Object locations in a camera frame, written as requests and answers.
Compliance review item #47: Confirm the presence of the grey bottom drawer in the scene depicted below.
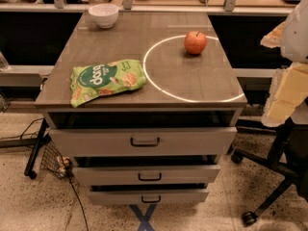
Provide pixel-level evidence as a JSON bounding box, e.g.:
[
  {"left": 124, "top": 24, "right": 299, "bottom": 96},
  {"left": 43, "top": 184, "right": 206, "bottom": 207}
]
[{"left": 88, "top": 189, "right": 209, "bottom": 205}]

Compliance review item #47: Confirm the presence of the grey drawer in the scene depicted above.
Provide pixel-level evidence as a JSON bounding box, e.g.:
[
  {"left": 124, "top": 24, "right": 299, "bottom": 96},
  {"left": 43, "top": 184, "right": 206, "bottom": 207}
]
[
  {"left": 50, "top": 127, "right": 237, "bottom": 157},
  {"left": 73, "top": 165, "right": 220, "bottom": 186},
  {"left": 88, "top": 189, "right": 209, "bottom": 205}
]

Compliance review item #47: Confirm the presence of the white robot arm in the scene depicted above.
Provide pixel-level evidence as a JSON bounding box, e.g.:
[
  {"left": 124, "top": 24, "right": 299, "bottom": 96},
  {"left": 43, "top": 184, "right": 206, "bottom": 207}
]
[{"left": 261, "top": 0, "right": 308, "bottom": 127}]

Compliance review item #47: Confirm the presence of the grey middle drawer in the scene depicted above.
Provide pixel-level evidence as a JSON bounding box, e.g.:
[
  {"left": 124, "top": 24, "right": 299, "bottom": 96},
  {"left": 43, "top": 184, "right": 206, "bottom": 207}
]
[{"left": 73, "top": 165, "right": 220, "bottom": 186}]

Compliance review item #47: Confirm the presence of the grey top drawer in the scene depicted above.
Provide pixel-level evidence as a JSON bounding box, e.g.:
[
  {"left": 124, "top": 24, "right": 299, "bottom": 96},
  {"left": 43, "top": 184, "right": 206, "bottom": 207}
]
[{"left": 50, "top": 127, "right": 237, "bottom": 157}]

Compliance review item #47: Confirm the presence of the grey drawer cabinet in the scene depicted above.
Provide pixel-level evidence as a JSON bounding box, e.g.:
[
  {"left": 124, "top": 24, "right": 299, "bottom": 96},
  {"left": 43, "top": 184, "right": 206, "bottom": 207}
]
[{"left": 36, "top": 12, "right": 246, "bottom": 205}]

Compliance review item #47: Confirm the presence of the black office chair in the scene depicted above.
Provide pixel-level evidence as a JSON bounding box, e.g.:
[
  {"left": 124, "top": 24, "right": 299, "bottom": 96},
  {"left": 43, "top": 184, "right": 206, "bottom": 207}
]
[{"left": 231, "top": 118, "right": 308, "bottom": 226}]

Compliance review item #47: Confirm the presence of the red apple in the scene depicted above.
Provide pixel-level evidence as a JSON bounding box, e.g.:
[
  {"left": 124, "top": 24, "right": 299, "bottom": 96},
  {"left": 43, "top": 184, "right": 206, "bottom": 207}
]
[{"left": 184, "top": 31, "right": 207, "bottom": 55}]

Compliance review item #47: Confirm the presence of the white ceramic bowl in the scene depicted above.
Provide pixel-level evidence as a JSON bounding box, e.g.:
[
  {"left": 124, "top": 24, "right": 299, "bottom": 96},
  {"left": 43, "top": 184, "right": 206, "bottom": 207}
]
[{"left": 89, "top": 4, "right": 118, "bottom": 28}]

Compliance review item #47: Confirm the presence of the green snack chip bag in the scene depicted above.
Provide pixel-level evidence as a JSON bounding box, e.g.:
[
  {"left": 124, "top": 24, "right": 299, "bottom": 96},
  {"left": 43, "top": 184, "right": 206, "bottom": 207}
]
[{"left": 70, "top": 59, "right": 146, "bottom": 108}]

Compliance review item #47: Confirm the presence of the black floor cable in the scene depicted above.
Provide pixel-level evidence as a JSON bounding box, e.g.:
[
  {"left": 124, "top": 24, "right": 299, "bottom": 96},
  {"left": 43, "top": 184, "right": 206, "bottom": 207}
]
[{"left": 65, "top": 173, "right": 90, "bottom": 231}]

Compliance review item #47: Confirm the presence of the black wire basket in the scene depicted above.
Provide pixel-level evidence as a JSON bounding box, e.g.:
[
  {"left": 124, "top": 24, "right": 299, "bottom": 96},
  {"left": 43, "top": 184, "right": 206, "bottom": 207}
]
[{"left": 40, "top": 141, "right": 71, "bottom": 179}]

